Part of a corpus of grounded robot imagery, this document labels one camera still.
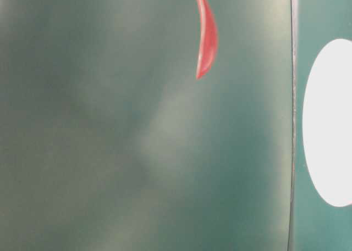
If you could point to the red plastic spoon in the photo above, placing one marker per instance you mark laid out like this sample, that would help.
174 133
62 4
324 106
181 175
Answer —
208 39

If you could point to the white bowl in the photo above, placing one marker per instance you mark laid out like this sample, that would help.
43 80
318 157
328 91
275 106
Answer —
326 123

